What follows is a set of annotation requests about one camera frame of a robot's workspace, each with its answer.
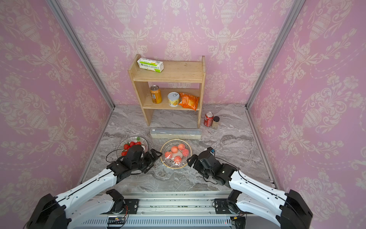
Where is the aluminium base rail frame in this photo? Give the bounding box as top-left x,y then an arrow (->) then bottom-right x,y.
51,187 -> 301,229

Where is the aluminium corner rail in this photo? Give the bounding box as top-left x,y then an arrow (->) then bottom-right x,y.
46,0 -> 115,110
246,0 -> 306,111

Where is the peach top right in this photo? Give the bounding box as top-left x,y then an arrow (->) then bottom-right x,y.
178,144 -> 186,151

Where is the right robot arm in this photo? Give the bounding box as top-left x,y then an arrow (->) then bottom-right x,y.
187,148 -> 313,229

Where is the aluminium corner rail right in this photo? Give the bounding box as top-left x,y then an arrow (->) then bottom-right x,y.
246,0 -> 306,111

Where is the orange drink can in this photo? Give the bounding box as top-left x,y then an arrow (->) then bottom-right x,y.
150,85 -> 162,104

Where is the white green carton box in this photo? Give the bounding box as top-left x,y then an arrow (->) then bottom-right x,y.
137,58 -> 164,73

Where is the red cola can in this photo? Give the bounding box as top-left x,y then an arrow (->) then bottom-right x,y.
204,112 -> 214,127

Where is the aluminium corner rail left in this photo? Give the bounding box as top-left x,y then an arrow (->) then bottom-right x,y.
46,0 -> 115,110

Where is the white yellow tin can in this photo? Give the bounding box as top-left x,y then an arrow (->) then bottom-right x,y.
167,92 -> 181,107

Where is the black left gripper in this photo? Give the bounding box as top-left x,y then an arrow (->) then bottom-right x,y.
132,148 -> 164,173

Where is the clear plastic wrap sheet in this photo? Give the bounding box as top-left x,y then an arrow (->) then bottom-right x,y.
159,138 -> 193,170

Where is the peach top left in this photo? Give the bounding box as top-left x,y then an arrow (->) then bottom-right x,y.
171,146 -> 179,154

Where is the cream plastic wrap dispenser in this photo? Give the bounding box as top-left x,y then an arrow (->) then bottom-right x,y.
150,128 -> 202,140

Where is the wooden shelf unit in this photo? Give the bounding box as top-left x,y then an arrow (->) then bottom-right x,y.
128,54 -> 206,128

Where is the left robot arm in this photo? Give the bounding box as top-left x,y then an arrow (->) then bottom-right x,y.
24,145 -> 162,229

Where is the glass plate of strawberries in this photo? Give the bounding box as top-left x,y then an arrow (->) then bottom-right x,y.
116,136 -> 149,157

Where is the spice jar with black lid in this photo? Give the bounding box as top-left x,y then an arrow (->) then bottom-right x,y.
212,116 -> 220,129

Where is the orange snack bag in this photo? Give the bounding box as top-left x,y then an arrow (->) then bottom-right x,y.
179,93 -> 200,110

